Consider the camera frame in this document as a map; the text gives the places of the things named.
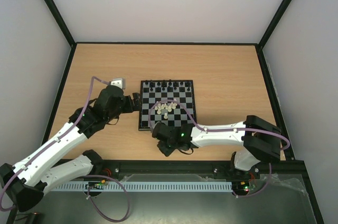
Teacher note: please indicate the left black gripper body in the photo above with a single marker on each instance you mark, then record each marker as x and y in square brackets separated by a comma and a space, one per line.
[129, 108]

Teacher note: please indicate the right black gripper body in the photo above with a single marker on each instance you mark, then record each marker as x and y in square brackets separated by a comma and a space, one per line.
[163, 147]

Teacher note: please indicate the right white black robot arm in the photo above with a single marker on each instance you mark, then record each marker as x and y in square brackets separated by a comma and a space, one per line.
[260, 140]

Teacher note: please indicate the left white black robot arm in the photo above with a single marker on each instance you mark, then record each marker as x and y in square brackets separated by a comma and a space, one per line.
[29, 180]

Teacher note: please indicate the pile of white chess pieces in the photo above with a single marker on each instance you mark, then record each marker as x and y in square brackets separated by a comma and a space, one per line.
[165, 107]

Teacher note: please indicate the folding black white chessboard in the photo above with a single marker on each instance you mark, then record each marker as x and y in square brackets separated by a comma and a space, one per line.
[184, 113]

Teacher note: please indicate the black cylinder on lower shelf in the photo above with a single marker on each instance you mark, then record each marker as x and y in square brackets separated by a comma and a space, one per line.
[32, 218]

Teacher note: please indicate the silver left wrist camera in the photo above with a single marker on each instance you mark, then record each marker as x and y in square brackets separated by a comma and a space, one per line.
[118, 82]

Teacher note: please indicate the black aluminium mounting rail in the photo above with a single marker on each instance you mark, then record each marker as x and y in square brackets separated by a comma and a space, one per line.
[214, 169]

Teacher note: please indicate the light blue slotted cable duct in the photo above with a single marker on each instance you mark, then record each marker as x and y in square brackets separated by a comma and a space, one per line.
[83, 186]

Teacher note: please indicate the black enclosure frame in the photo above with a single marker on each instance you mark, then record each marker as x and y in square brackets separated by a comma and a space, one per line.
[267, 76]

